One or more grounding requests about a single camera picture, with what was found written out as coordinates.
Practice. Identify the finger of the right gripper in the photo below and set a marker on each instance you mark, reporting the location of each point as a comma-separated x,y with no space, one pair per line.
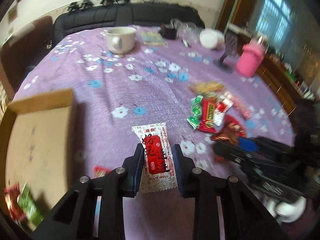
247,145
230,152

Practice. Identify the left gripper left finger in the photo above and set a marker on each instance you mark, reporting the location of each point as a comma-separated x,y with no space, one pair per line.
73,215

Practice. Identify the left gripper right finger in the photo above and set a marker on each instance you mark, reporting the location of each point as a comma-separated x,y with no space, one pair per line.
223,205

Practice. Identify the red cartoon candy packet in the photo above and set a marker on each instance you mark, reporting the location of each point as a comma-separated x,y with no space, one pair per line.
232,125

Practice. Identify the green yellow-label snack packet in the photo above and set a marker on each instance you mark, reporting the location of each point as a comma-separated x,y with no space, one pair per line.
29,207

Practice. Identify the red rectangular snack packet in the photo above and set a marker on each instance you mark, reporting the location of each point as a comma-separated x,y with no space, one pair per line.
207,116

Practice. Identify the small red candy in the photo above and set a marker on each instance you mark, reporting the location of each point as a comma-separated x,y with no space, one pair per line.
100,171

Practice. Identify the white red sachet packet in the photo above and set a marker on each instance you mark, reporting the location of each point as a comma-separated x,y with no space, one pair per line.
159,171

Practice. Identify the dark red foil wrapper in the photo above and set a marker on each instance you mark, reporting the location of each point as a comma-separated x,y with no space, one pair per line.
228,134

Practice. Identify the green candy wrapper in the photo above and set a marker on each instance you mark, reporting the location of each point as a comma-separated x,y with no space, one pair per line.
196,112

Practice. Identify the green matcha snack packet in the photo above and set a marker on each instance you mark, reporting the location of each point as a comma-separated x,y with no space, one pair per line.
11,194

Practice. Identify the pink red long packet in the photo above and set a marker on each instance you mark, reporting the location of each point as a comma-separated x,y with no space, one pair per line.
239,105

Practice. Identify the white red candy packet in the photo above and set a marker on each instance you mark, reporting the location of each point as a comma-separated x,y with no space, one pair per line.
221,107

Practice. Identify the beige biscuit bar packet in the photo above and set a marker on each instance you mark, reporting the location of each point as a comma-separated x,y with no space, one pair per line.
204,87

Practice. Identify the purple floral tablecloth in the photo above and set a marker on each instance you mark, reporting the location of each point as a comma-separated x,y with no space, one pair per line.
150,85

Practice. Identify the cardboard box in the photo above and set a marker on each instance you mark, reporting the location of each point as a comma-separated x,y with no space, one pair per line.
36,146

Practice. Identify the black phone stand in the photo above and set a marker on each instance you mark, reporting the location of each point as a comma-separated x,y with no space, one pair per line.
231,42

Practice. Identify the pink knitted bottle cover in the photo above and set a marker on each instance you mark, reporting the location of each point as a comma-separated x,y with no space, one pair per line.
251,58

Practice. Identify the white plastic jar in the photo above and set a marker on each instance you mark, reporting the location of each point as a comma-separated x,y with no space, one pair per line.
212,39

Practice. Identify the clear glass jar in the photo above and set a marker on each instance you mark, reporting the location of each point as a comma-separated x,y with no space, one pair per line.
186,30

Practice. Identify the black small container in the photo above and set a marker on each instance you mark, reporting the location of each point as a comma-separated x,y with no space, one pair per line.
168,31

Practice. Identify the small flat packet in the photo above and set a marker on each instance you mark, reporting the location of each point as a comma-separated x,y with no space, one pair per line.
152,39

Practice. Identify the black leather sofa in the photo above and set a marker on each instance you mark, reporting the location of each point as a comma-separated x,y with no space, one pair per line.
118,15

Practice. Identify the white ceramic mug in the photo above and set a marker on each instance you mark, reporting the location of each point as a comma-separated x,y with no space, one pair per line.
121,40

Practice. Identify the brown armchair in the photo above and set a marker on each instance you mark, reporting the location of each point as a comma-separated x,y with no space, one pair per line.
23,51

